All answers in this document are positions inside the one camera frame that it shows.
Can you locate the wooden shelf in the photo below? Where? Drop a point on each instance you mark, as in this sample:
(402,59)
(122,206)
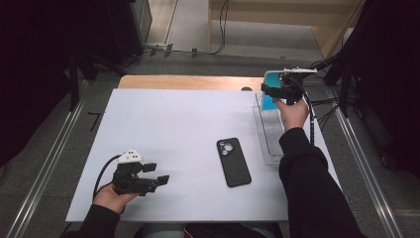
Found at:
(330,29)

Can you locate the black stand legs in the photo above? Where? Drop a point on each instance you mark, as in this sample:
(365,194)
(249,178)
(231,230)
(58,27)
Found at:
(74,82)

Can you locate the clear plastic rack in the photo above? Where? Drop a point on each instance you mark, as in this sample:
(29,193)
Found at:
(269,132)

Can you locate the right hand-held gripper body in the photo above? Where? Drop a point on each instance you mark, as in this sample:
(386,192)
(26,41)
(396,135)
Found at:
(292,87)

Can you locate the black stand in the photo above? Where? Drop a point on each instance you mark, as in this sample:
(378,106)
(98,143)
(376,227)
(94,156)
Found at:
(343,62)

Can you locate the person's left hand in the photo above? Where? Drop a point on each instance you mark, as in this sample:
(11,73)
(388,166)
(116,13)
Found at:
(110,198)

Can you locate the person's right hand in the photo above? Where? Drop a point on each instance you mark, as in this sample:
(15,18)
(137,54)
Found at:
(294,115)

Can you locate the metal floor rail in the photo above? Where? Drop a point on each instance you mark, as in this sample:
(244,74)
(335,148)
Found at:
(366,172)
(46,168)

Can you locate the black round table grommet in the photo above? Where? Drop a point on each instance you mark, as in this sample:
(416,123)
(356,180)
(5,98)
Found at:
(246,89)

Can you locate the black phone case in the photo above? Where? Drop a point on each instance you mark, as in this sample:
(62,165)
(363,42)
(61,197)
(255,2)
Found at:
(234,165)

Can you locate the white board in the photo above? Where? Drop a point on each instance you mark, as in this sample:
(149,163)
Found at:
(171,132)

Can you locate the blue phone case pink rim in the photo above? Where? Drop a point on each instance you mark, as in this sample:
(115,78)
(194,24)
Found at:
(273,79)

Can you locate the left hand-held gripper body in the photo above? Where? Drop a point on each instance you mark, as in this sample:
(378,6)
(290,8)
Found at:
(127,180)

